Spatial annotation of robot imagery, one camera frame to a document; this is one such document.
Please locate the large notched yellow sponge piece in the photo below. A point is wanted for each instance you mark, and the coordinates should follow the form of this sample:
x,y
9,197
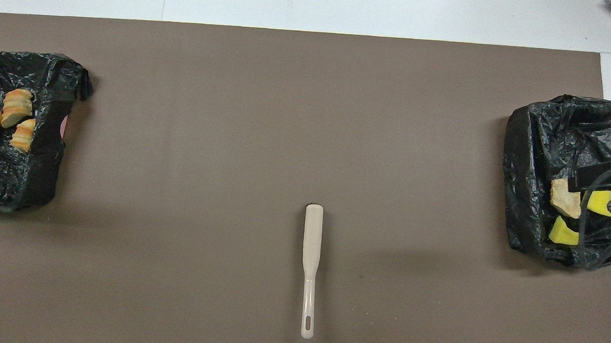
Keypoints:
x,y
600,203

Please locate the pale layered bread chunk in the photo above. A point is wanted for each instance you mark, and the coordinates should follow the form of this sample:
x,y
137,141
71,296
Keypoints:
x,y
563,200

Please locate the small yellow sponge wedge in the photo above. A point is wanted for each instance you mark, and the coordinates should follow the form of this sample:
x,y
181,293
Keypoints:
x,y
562,234

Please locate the beige hand brush black bristles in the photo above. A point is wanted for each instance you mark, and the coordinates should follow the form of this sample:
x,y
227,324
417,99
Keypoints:
x,y
312,246

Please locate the pale ragged bread chunk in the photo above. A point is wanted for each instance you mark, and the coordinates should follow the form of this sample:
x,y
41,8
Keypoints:
x,y
15,107

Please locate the black bag-lined open bin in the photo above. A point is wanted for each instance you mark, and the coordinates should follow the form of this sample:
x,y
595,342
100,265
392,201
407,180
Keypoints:
x,y
540,154

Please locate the black bagged bin pink spot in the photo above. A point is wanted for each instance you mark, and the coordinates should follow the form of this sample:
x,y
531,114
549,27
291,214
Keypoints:
x,y
46,166

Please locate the brown table mat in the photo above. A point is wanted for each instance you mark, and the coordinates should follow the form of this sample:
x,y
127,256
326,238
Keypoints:
x,y
288,112

